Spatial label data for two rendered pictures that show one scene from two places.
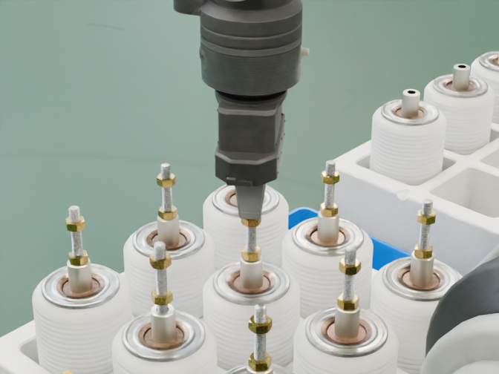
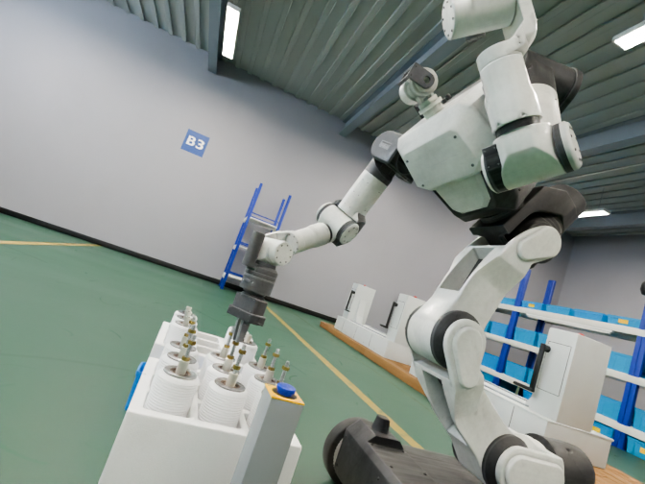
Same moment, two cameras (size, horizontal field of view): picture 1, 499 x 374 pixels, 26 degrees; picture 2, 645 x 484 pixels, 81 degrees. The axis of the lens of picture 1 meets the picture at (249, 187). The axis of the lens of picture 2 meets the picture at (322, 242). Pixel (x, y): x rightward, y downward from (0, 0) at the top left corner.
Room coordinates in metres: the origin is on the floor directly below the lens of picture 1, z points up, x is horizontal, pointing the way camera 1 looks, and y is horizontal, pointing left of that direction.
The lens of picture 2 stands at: (0.26, 0.84, 0.53)
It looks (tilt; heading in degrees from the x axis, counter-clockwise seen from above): 7 degrees up; 300
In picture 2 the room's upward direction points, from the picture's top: 19 degrees clockwise
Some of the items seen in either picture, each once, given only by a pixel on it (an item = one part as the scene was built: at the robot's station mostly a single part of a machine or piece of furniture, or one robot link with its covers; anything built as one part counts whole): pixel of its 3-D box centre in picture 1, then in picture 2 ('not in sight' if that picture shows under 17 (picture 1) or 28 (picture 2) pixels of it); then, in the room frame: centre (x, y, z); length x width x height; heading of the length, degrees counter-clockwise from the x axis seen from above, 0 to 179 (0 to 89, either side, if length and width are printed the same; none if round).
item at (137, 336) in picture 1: (163, 335); (229, 385); (0.80, 0.08, 0.25); 0.08 x 0.08 x 0.01
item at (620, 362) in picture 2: not in sight; (628, 366); (-0.95, -4.99, 0.90); 0.50 x 0.38 x 0.21; 47
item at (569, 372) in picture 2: not in sight; (499, 364); (0.31, -2.57, 0.45); 1.45 x 0.57 x 0.74; 136
